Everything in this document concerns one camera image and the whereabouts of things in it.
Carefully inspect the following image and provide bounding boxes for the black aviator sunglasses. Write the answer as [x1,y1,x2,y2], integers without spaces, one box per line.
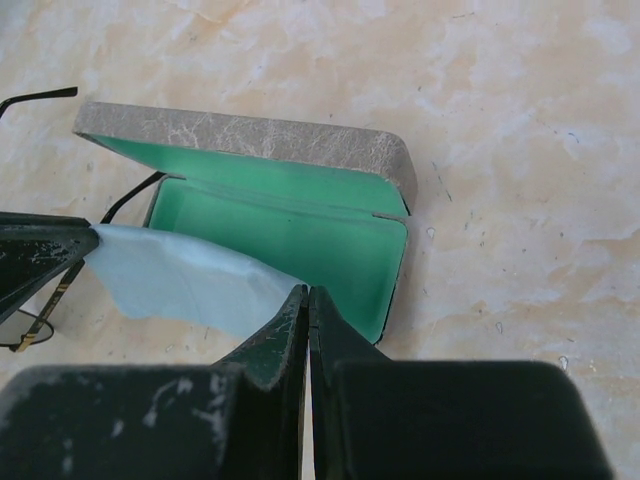
[1,86,163,353]

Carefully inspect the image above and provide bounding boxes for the grey glasses case green lining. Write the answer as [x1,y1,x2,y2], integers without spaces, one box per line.
[74,102,417,343]

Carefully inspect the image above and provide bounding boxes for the light blue cleaning cloth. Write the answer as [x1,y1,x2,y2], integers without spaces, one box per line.
[85,224,301,339]

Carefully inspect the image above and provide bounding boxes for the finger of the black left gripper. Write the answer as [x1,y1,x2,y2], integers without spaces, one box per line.
[1,212,99,321]

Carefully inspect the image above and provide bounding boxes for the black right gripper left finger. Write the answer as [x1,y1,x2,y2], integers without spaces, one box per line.
[1,285,308,479]

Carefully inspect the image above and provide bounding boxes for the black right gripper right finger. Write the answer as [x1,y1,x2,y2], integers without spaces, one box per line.
[309,287,613,479]

